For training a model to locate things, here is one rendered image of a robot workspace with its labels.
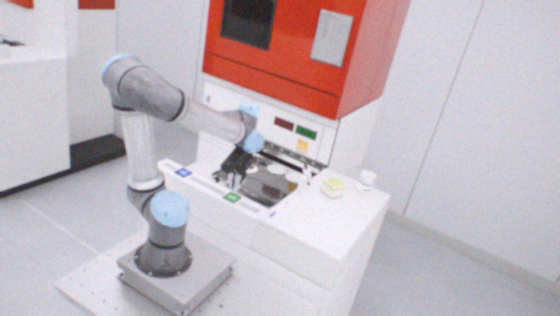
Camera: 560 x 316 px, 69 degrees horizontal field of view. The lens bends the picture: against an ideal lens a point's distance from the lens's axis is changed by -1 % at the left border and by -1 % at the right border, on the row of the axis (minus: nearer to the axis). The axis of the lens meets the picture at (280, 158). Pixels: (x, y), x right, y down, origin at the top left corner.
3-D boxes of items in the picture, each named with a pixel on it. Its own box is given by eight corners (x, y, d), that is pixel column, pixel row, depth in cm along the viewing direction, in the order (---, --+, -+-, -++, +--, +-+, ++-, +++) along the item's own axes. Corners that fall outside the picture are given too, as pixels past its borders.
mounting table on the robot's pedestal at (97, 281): (157, 390, 116) (160, 359, 110) (54, 313, 131) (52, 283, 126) (243, 298, 153) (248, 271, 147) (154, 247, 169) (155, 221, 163)
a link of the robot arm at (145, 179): (145, 229, 133) (114, 72, 101) (126, 205, 142) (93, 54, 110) (178, 214, 139) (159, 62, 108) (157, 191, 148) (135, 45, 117)
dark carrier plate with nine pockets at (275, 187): (255, 154, 219) (255, 153, 218) (312, 179, 205) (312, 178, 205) (215, 175, 191) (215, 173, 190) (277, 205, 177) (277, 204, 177)
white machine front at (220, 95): (201, 136, 244) (208, 71, 227) (321, 190, 212) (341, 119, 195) (197, 137, 242) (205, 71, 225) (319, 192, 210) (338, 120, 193)
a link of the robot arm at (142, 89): (152, 74, 96) (273, 132, 135) (132, 59, 103) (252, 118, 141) (129, 116, 97) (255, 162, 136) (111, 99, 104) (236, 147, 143)
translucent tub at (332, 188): (331, 189, 184) (335, 176, 181) (342, 198, 179) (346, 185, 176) (319, 192, 180) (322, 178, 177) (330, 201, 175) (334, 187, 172)
